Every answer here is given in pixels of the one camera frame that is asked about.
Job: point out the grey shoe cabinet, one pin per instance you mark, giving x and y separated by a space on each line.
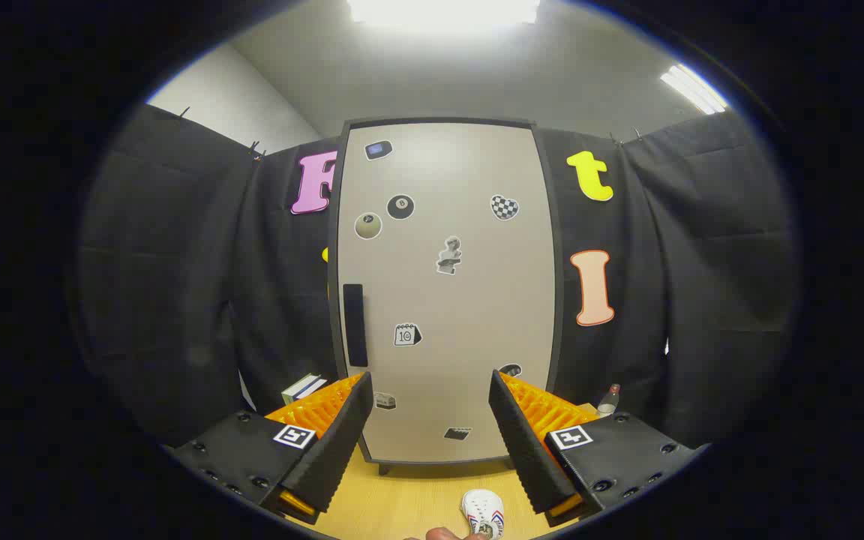
558 300

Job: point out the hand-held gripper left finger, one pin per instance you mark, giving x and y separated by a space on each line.
338 442

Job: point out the white striped shoe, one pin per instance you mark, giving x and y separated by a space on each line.
481 506

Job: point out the green edged white book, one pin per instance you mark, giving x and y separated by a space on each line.
298 387

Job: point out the beige shoe cabinet door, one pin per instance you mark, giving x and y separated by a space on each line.
462 315

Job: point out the black backdrop cloth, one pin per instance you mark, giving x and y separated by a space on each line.
177 262

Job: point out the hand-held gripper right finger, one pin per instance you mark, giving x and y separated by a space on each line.
526 442

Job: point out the blue printed white book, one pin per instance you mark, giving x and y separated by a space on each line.
313 388

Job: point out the small plastic bottle red label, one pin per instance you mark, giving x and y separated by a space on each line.
609 401

